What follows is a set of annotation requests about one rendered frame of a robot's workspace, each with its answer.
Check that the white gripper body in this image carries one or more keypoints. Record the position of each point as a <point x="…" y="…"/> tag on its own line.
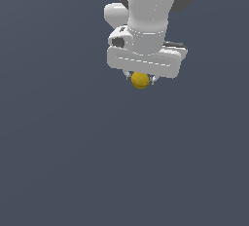
<point x="144" y="62"/>

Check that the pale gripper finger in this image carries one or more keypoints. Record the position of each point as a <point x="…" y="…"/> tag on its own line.
<point x="128" y="75"/>
<point x="153" y="79"/>

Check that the yellow ball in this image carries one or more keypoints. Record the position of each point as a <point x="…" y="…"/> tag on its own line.
<point x="140" y="80"/>

